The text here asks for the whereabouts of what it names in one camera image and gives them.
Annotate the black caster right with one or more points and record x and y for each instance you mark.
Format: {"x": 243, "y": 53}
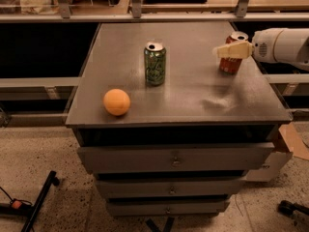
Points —
{"x": 288, "y": 209}

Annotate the orange ball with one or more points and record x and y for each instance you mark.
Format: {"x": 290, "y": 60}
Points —
{"x": 116, "y": 102}

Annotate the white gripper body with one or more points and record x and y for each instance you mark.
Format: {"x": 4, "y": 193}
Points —
{"x": 263, "y": 46}

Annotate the middle grey drawer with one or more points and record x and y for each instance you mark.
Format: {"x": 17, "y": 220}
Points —
{"x": 169, "y": 187}

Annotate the top grey drawer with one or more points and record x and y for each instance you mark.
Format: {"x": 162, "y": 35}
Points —
{"x": 172, "y": 158}

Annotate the bottom grey drawer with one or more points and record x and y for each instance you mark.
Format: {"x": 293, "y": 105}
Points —
{"x": 170, "y": 207}

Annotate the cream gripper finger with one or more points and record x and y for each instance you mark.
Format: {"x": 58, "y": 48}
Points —
{"x": 234, "y": 50}

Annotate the grey drawer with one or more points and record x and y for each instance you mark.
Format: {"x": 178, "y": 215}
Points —
{"x": 169, "y": 187}
{"x": 170, "y": 207}
{"x": 172, "y": 158}

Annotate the metal shelf rail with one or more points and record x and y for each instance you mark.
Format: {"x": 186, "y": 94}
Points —
{"x": 122, "y": 18}

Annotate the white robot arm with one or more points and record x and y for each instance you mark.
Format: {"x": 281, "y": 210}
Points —
{"x": 292, "y": 47}

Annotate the black stand leg left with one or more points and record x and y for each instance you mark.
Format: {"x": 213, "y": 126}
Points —
{"x": 23, "y": 208}

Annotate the brown cardboard piece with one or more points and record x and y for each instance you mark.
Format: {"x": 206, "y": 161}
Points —
{"x": 294, "y": 141}

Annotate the green soda can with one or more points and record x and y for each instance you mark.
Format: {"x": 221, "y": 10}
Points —
{"x": 154, "y": 63}

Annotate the white box beside cabinet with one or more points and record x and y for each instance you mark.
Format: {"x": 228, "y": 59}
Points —
{"x": 271, "y": 167}

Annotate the grey drawer cabinet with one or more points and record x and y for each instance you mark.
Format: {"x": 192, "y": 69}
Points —
{"x": 196, "y": 104}

